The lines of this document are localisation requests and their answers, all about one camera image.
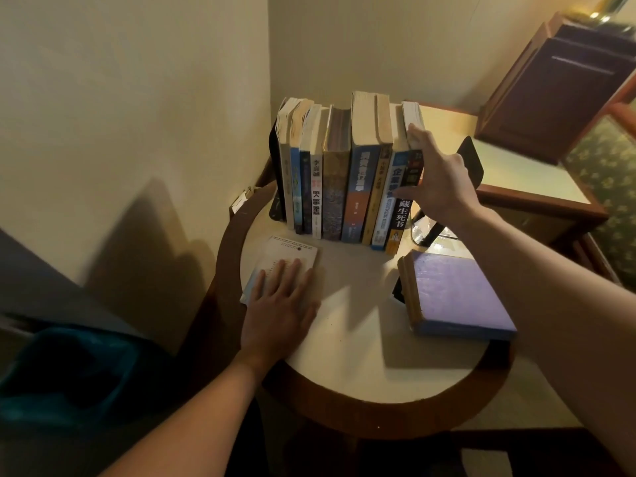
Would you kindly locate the person's right hand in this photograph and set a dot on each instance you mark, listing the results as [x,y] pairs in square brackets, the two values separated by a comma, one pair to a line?
[447,186]

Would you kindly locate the person's left forearm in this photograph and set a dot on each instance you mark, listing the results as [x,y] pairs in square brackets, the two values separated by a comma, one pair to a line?
[198,422]

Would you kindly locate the purple hardcover book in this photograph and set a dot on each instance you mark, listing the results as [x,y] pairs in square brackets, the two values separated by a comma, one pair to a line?
[454,293]

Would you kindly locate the brass lamp base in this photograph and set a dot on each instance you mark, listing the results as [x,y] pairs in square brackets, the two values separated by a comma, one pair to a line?
[608,7]

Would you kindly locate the green patterned armchair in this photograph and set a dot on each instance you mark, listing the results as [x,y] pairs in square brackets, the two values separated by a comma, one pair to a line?
[606,168]

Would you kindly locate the person's left little finger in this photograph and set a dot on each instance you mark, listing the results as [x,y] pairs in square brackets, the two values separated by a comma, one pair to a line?
[257,294]

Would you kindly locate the black metal bookend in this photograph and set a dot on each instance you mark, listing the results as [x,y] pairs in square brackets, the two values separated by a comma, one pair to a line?
[276,168]
[471,161]

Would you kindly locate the small white card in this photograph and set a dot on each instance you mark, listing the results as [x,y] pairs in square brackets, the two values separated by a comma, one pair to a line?
[242,199]

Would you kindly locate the row of upright books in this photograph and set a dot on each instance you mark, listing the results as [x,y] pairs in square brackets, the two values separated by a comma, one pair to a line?
[338,168]

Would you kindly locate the person's left thumb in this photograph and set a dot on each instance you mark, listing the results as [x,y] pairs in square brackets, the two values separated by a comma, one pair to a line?
[315,312]

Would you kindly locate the person's left middle finger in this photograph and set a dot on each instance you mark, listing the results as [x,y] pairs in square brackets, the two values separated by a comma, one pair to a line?
[294,278]

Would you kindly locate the dark wooden cabinet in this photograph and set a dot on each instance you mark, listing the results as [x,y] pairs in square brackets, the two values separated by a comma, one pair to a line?
[556,94]

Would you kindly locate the thin white booklet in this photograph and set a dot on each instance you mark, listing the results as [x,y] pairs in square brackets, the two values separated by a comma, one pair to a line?
[290,249]

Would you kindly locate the person's right thumb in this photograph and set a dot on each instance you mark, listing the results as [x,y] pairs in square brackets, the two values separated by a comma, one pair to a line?
[408,192]

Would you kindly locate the rectangular wooden side table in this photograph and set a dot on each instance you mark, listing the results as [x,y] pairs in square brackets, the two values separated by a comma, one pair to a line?
[521,176]

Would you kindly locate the round wooden table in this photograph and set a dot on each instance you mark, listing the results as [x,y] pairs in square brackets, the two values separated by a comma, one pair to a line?
[348,417]

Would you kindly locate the black paperback with white print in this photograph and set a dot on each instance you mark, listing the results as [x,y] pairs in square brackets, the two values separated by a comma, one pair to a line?
[400,226]

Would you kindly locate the small black object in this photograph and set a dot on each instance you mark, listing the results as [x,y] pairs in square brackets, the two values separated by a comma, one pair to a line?
[398,293]

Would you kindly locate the person's left hand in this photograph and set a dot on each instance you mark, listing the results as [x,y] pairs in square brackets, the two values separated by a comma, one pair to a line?
[278,322]

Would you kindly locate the person's right forearm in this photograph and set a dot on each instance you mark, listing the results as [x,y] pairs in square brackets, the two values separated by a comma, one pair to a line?
[546,302]

